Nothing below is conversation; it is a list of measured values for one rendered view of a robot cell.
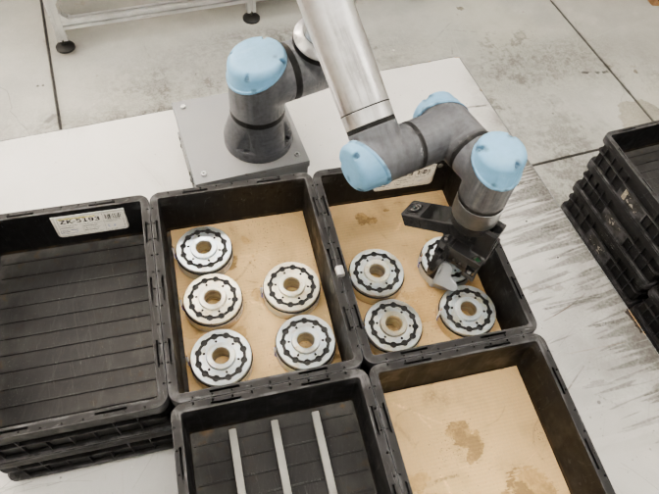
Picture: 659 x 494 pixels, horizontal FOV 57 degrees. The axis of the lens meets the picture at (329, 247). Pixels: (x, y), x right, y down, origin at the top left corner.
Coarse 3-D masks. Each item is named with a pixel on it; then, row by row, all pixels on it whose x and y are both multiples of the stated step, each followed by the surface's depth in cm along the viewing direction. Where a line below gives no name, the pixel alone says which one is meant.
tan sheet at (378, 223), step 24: (432, 192) 128; (336, 216) 123; (360, 216) 123; (384, 216) 123; (360, 240) 120; (384, 240) 120; (408, 240) 121; (408, 264) 118; (408, 288) 115; (432, 288) 115; (480, 288) 116; (360, 312) 111; (432, 312) 112; (432, 336) 109
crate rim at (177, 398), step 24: (168, 192) 111; (192, 192) 111; (312, 192) 113; (336, 264) 105; (336, 288) 102; (168, 312) 98; (168, 336) 95; (168, 360) 93; (360, 360) 95; (168, 384) 91; (240, 384) 92; (264, 384) 92
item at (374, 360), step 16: (320, 176) 115; (320, 192) 113; (336, 240) 107; (336, 256) 106; (512, 272) 106; (352, 288) 102; (512, 288) 105; (352, 304) 101; (528, 304) 103; (528, 320) 101; (480, 336) 99; (496, 336) 99; (512, 336) 99; (368, 352) 96; (400, 352) 96; (416, 352) 97; (432, 352) 97; (368, 368) 97
